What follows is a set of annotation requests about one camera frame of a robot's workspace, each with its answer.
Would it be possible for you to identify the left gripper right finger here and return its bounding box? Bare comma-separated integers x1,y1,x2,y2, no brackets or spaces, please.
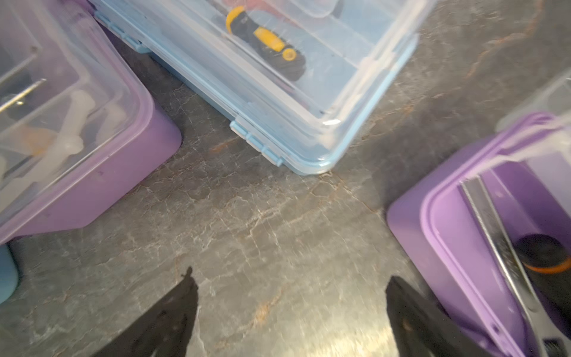
385,276,490,357

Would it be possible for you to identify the blue toolbox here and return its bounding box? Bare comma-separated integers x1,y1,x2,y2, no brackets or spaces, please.
0,244,19,303
93,1,437,175

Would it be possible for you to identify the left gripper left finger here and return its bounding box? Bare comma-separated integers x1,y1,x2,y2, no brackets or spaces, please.
95,268,199,357

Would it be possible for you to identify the purple toolbox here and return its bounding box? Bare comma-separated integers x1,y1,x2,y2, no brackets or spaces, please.
1,1,181,242
387,71,570,356

